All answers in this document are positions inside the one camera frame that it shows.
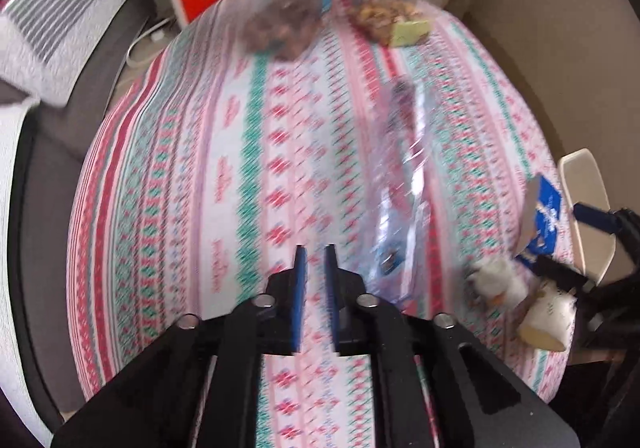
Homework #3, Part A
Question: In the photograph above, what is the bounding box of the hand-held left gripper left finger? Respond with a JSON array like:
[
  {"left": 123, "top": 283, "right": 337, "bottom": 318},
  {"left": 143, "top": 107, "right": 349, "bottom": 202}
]
[{"left": 51, "top": 245, "right": 307, "bottom": 448}]

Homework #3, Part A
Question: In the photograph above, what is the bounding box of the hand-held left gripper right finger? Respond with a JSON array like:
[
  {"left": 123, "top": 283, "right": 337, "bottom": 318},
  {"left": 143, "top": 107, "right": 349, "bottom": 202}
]
[{"left": 324, "top": 243, "right": 582, "bottom": 448}]

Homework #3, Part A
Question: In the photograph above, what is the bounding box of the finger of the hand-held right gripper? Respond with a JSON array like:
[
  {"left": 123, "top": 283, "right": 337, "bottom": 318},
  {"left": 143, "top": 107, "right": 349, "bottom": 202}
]
[
  {"left": 517, "top": 253, "right": 596, "bottom": 296},
  {"left": 572, "top": 202, "right": 640, "bottom": 254}
]

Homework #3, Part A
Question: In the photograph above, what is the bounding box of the clear plastic bag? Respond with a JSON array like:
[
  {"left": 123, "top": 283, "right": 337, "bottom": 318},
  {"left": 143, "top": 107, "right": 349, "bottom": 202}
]
[{"left": 357, "top": 78, "right": 436, "bottom": 309}]

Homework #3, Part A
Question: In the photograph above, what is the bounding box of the white paper cup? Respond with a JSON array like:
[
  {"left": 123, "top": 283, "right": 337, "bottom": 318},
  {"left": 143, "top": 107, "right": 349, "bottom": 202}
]
[{"left": 516, "top": 278, "right": 576, "bottom": 353}]

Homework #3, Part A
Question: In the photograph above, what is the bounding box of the white crumpled tissue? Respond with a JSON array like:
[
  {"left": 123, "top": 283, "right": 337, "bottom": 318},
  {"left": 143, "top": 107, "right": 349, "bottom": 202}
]
[{"left": 467, "top": 258, "right": 528, "bottom": 309}]

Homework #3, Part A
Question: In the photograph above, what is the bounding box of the patterned pink green tablecloth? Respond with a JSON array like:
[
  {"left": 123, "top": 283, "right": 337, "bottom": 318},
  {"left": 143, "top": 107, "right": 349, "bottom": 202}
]
[{"left": 67, "top": 0, "right": 576, "bottom": 448}]

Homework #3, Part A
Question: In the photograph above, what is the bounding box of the white striped cushion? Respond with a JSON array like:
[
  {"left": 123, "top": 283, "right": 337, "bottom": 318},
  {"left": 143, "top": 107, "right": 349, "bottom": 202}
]
[{"left": 0, "top": 0, "right": 146, "bottom": 106}]

